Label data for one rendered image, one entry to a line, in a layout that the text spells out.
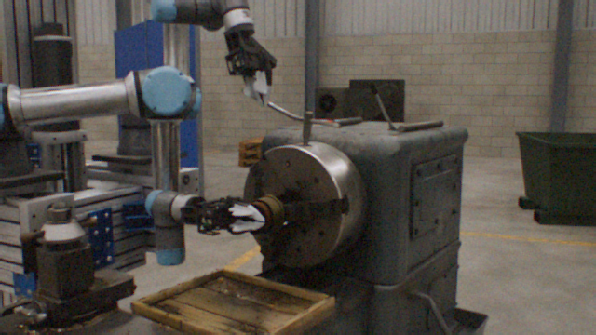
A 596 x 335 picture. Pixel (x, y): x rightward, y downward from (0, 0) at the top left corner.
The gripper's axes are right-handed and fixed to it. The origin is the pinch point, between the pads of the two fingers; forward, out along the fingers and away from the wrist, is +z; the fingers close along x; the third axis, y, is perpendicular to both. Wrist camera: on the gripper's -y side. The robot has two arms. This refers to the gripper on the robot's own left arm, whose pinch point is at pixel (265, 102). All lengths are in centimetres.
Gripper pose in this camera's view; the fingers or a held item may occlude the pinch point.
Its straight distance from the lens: 146.3
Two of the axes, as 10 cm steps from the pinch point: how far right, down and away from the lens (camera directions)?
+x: 7.6, -2.5, -6.0
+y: -5.9, 1.1, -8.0
